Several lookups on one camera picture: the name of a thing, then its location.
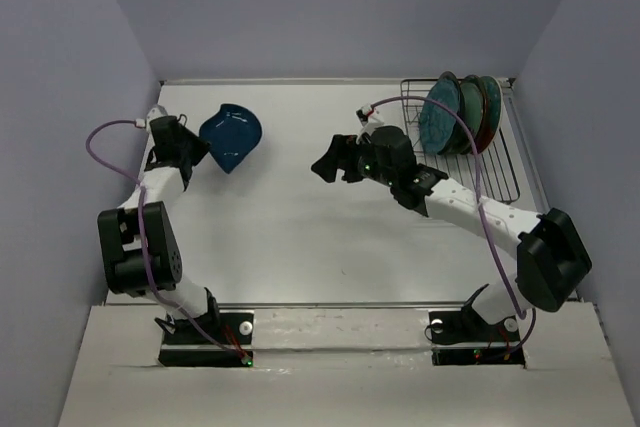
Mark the cream plate brown rim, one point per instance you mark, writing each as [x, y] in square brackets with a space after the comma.
[449, 76]

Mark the pale green flower plate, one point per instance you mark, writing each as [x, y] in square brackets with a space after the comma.
[474, 104]

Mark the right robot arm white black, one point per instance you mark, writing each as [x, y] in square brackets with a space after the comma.
[551, 259]

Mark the blue plate white blossoms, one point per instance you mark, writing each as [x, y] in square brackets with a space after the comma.
[484, 130]

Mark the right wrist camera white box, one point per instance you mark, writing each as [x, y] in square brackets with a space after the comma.
[370, 120]

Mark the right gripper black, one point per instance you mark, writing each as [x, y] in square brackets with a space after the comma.
[338, 155]

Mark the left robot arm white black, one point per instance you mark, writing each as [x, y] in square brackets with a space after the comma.
[139, 250]

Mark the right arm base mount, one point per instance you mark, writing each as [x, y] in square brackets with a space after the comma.
[463, 338]

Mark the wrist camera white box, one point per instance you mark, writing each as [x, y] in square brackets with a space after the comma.
[370, 120]
[155, 112]

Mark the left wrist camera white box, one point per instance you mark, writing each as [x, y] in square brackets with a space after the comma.
[155, 112]

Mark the red teal floral plate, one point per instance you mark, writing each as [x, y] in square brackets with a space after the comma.
[496, 99]

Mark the dark blue curved dish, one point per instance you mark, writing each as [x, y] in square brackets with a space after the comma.
[232, 134]

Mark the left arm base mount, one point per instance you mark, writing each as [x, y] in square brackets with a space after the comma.
[228, 345]

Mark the teal scalloped plate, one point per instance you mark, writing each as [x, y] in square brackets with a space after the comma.
[436, 125]

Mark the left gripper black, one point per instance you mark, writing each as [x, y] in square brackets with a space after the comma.
[200, 145]

